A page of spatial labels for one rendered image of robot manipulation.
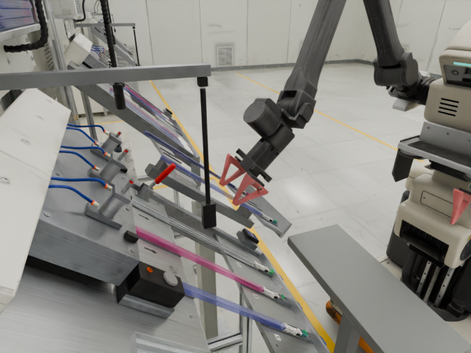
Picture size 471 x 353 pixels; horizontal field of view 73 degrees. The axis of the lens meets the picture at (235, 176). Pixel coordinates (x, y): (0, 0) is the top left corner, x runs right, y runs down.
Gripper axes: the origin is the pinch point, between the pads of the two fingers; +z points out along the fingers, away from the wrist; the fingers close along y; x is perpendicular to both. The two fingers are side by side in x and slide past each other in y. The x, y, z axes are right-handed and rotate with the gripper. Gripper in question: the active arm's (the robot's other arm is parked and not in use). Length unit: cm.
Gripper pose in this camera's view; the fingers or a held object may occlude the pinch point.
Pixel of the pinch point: (229, 191)
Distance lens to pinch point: 74.7
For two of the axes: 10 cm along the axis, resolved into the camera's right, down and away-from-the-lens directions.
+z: -6.6, 7.4, 1.1
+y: 3.4, 4.2, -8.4
